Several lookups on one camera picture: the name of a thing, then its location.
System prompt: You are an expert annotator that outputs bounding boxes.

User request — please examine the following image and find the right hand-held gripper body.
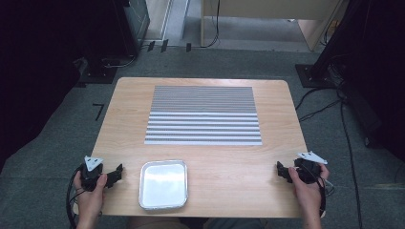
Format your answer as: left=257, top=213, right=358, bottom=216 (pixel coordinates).
left=293, top=151, right=329, bottom=185

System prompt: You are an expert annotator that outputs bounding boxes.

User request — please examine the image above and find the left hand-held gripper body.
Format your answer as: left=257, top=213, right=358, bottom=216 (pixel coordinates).
left=79, top=156, right=108, bottom=192

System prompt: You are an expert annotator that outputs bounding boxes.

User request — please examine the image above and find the white square plate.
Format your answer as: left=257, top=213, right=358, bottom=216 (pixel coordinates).
left=138, top=159, right=189, bottom=211

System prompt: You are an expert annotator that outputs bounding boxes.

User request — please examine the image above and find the person's left hand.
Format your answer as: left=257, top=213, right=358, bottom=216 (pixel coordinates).
left=73, top=173, right=109, bottom=221

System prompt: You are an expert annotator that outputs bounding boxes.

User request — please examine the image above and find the person's right hand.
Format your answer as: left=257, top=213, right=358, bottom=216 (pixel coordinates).
left=288, top=164, right=330, bottom=216

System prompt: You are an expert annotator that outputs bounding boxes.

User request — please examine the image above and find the person's left leg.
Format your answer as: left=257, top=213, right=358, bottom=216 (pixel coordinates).
left=126, top=217, right=181, bottom=229

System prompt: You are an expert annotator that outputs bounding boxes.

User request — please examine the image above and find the person's leg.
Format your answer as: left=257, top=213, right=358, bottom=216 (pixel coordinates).
left=203, top=218, right=266, bottom=229
left=126, top=217, right=181, bottom=229

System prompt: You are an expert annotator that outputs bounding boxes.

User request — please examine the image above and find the person's right leg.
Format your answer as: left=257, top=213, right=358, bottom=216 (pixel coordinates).
left=203, top=218, right=266, bottom=229

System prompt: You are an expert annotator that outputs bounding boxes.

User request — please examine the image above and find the black stand with base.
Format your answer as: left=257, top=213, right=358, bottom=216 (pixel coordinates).
left=294, top=0, right=362, bottom=89

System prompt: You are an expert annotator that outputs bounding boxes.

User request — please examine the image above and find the black stand base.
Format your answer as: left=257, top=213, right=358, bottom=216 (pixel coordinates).
left=78, top=56, right=119, bottom=86

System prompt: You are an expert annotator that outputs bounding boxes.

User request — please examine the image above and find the grey striped mat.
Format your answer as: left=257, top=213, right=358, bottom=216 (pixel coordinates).
left=143, top=85, right=263, bottom=147

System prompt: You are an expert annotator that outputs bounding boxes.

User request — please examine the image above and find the dark cabinet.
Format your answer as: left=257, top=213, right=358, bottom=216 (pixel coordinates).
left=122, top=0, right=151, bottom=57

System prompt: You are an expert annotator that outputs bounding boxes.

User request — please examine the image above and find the light wooden desk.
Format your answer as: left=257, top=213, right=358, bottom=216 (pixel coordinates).
left=200, top=0, right=348, bottom=52

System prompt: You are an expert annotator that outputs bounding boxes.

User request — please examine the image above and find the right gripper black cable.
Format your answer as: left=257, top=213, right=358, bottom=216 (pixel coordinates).
left=317, top=177, right=336, bottom=218

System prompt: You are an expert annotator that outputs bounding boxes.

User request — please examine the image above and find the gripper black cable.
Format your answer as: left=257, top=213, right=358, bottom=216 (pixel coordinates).
left=317, top=177, right=336, bottom=218
left=65, top=166, right=84, bottom=229

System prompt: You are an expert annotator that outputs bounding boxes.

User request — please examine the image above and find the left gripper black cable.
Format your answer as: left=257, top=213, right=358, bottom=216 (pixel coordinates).
left=65, top=166, right=84, bottom=229

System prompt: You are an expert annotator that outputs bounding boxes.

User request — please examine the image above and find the long black floor cable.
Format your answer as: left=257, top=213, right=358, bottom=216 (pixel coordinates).
left=339, top=94, right=365, bottom=229

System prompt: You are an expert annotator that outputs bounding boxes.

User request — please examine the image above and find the black hanging cable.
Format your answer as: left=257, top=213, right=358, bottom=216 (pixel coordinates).
left=203, top=0, right=222, bottom=50

